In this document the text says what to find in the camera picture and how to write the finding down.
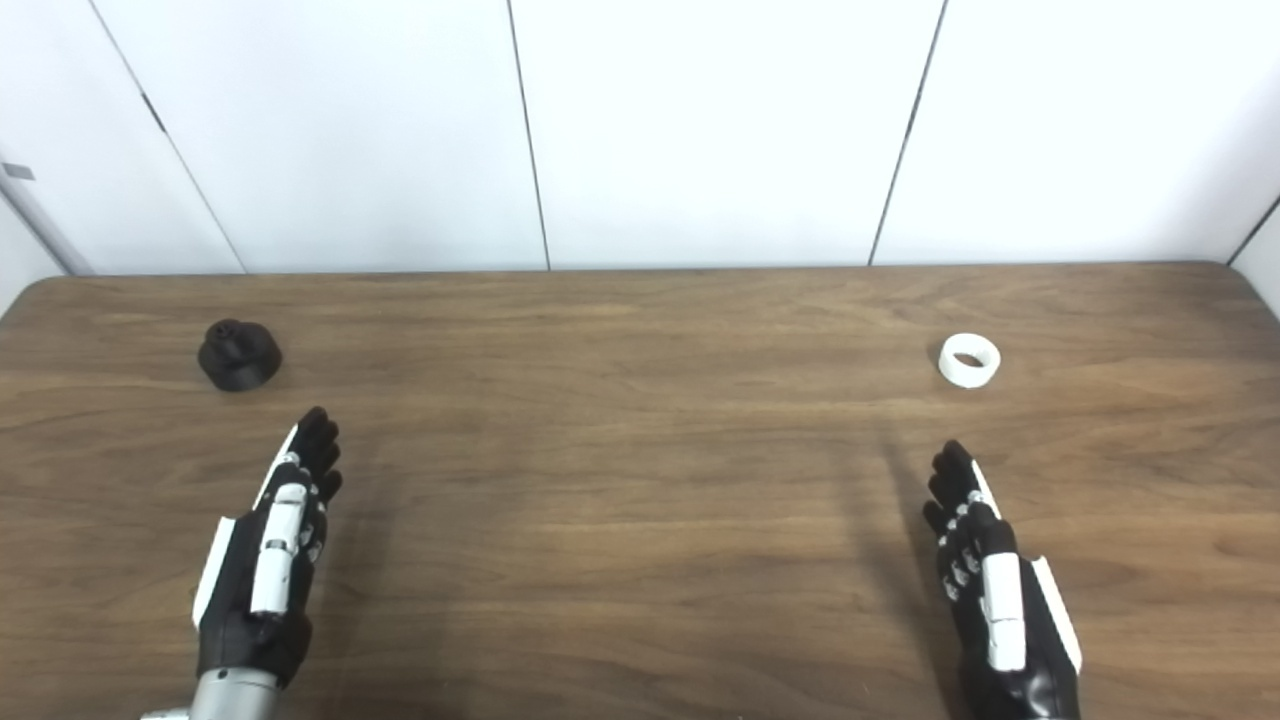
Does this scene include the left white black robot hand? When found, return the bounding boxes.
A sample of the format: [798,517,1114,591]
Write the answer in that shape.
[192,405,344,691]

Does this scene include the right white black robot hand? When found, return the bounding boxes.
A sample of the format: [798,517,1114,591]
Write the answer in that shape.
[922,440,1084,720]

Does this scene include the round black plastic part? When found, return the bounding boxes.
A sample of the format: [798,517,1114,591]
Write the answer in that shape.
[198,319,283,392]

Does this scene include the white plastic ring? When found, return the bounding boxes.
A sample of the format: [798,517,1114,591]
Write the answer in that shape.
[938,333,1002,390]

